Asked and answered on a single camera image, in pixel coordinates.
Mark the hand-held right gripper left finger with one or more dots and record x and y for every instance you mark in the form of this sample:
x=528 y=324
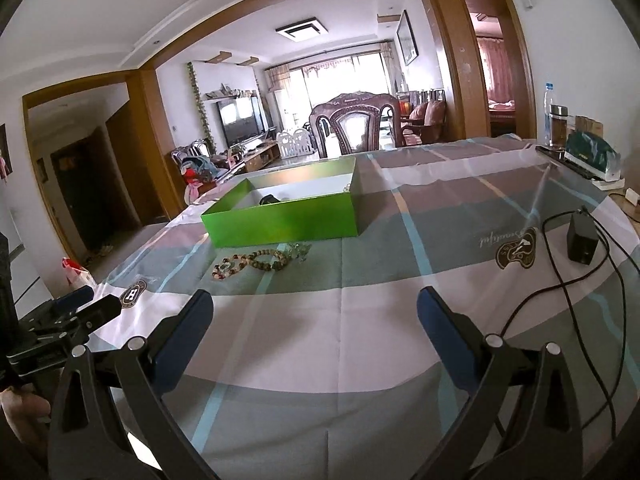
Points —
x=182 y=330

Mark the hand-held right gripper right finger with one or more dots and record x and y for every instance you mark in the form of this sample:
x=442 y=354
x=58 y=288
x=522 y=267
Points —
x=445 y=335

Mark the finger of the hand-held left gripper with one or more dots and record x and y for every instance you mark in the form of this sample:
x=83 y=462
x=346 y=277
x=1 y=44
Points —
x=75 y=297
x=100 y=310

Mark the green cardboard box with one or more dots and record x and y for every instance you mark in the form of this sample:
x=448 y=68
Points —
x=280 y=222

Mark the black wristwatch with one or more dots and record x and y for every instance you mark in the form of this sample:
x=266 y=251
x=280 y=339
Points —
x=268 y=199

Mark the person's left hand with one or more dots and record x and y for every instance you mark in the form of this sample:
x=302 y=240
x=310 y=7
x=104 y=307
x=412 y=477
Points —
x=25 y=412

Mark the red white plastic bag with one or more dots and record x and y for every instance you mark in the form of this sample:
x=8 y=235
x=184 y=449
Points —
x=77 y=275

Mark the pile of clothes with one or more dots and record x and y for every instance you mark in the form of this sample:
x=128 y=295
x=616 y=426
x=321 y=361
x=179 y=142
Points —
x=200 y=170

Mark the wooden armchair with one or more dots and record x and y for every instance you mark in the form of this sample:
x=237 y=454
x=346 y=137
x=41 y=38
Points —
x=180 y=152

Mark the wooden television cabinet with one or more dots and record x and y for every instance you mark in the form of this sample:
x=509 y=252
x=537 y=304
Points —
x=260 y=157

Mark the black flat device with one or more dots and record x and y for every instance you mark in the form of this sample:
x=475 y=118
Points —
x=550 y=151

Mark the flat screen television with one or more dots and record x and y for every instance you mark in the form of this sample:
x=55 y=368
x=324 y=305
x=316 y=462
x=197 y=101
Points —
x=240 y=120

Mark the wooden sofa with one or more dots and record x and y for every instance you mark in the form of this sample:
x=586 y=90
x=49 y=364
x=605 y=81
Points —
x=425 y=117

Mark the white baby fence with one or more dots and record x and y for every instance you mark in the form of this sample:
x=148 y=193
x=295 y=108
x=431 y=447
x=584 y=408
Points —
x=295 y=142

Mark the bed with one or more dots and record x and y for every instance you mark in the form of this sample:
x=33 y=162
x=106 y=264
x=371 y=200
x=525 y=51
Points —
x=501 y=117

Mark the white power strip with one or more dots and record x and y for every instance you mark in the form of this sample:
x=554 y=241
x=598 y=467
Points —
x=612 y=184

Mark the ivy garland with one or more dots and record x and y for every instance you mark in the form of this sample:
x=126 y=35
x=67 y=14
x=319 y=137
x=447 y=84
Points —
x=198 y=100

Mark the green tissue pack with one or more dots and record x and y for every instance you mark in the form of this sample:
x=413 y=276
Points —
x=587 y=152

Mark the glass tea flask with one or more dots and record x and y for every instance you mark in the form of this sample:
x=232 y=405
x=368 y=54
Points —
x=559 y=130

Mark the carved wooden chair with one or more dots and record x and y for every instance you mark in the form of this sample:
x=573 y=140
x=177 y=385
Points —
x=320 y=130

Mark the clear plastic water bottle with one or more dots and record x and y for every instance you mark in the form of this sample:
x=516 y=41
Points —
x=550 y=105

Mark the brown cardboard box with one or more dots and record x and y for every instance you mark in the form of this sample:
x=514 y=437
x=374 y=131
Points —
x=587 y=124

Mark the beige curtain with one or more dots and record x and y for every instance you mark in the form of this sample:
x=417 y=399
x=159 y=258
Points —
x=277 y=79

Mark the pink curtain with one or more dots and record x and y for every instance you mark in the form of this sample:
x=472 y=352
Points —
x=495 y=67

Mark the rectangular ceiling light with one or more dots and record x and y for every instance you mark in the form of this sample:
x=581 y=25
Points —
x=301 y=31

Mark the framed wall picture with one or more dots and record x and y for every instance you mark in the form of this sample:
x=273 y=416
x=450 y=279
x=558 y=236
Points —
x=407 y=37

